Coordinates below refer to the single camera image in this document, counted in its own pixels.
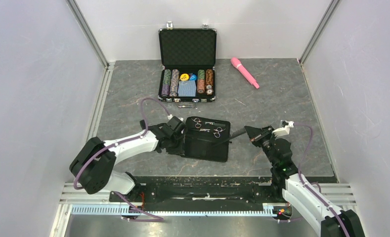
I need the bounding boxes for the brown orange chip stack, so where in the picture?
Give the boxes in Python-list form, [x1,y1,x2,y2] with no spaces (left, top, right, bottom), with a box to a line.
[205,69,214,95]

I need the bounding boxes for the purple handled scissors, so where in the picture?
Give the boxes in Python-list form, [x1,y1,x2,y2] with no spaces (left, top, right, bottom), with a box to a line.
[199,127,225,138]

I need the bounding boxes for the black poker chip case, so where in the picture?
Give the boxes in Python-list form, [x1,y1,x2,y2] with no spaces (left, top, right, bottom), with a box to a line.
[157,21,217,105]

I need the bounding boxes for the silver scissors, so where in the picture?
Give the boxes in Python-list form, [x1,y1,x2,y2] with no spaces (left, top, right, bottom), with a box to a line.
[192,118,217,129]

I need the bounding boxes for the purple grey chip stack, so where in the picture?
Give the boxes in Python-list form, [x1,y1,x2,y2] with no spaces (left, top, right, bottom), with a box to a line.
[169,69,179,97]

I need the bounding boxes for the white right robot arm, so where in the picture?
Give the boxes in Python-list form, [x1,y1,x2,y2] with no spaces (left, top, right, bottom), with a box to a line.
[244,120,365,237]

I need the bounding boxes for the black zippered tool pouch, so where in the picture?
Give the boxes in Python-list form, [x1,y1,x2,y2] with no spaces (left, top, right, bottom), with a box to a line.
[180,116,231,162]

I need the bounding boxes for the purple green chip stack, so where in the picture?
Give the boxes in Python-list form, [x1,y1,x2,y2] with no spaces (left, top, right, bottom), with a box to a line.
[161,69,172,97]

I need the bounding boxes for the yellow dealer button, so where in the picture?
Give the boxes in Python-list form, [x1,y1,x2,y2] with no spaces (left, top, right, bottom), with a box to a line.
[179,74,190,81]

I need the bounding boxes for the pink wand massager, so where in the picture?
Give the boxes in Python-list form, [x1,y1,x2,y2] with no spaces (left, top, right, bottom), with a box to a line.
[230,57,260,89]

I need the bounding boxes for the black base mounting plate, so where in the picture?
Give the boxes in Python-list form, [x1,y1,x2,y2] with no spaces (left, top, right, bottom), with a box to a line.
[124,176,290,212]

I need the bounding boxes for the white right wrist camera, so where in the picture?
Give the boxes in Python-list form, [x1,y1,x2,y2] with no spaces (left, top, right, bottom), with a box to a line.
[272,120,294,137]

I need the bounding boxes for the blue dealer button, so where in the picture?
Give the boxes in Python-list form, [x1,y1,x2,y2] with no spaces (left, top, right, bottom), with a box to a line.
[189,74,197,81]

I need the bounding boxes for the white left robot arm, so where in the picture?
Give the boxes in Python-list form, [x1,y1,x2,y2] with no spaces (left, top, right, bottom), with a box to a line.
[69,116,185,201]

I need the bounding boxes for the blue playing card deck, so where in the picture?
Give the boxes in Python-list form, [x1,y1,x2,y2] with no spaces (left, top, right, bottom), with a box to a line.
[177,80,197,97]

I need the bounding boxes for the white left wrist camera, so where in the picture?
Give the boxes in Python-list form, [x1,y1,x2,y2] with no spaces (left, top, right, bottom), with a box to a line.
[167,114,184,121]

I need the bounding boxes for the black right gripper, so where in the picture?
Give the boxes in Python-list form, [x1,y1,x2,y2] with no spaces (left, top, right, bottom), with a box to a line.
[244,125,277,167]

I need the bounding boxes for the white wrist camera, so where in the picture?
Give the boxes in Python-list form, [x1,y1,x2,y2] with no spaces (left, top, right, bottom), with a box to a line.
[167,114,184,121]
[272,120,294,137]

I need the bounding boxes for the green orange chip stack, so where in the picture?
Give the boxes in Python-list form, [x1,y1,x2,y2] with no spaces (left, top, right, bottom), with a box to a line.
[197,70,205,94]

